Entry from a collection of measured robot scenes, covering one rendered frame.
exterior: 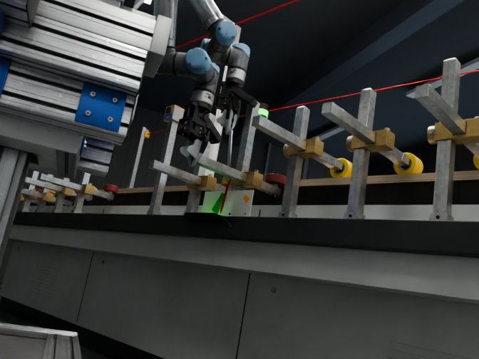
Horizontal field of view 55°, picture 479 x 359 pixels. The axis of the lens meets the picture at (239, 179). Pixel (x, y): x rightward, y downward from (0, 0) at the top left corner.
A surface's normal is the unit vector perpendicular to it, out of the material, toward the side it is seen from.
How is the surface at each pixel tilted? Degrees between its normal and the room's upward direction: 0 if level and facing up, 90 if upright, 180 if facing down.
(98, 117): 90
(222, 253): 90
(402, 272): 90
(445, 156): 90
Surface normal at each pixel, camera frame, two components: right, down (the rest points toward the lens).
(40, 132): 0.35, -0.16
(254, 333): -0.68, -0.28
